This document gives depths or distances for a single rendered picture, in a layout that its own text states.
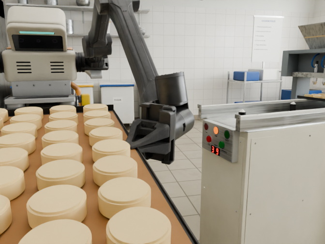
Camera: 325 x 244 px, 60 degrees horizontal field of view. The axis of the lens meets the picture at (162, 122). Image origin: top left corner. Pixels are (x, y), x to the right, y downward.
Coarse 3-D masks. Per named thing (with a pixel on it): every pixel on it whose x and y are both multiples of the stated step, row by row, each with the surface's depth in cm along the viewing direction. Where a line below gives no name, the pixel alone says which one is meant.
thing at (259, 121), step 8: (280, 112) 118; (288, 112) 118; (296, 112) 120; (304, 112) 122; (312, 112) 124; (320, 112) 126; (240, 120) 109; (248, 120) 110; (256, 120) 112; (264, 120) 114; (272, 120) 115; (280, 120) 117; (288, 120) 119; (296, 120) 121; (304, 120) 123; (312, 120) 125; (320, 120) 127; (240, 128) 110; (248, 128) 111; (256, 128) 113; (264, 128) 114
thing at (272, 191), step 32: (288, 128) 119; (320, 128) 127; (224, 160) 126; (256, 160) 115; (288, 160) 122; (320, 160) 130; (224, 192) 128; (256, 192) 118; (288, 192) 126; (320, 192) 135; (224, 224) 130; (256, 224) 122; (288, 224) 130; (320, 224) 140
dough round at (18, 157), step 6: (0, 150) 35; (6, 150) 35; (12, 150) 35; (18, 150) 35; (24, 150) 35; (0, 156) 33; (6, 156) 33; (12, 156) 33; (18, 156) 33; (24, 156) 34; (0, 162) 32; (6, 162) 32; (12, 162) 32; (18, 162) 33; (24, 162) 34; (24, 168) 34
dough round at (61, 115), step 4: (60, 112) 53; (64, 112) 53; (68, 112) 53; (72, 112) 53; (52, 116) 50; (56, 116) 50; (60, 116) 50; (64, 116) 50; (68, 116) 50; (72, 116) 50; (76, 116) 51; (52, 120) 49; (56, 120) 49; (72, 120) 50; (76, 120) 51
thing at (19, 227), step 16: (112, 112) 61; (80, 128) 50; (80, 144) 43; (32, 160) 37; (32, 176) 33; (144, 176) 33; (32, 192) 29; (96, 192) 30; (160, 192) 30; (16, 208) 27; (96, 208) 27; (160, 208) 27; (16, 224) 24; (96, 224) 25; (176, 224) 25; (0, 240) 22; (16, 240) 22; (96, 240) 23; (176, 240) 23
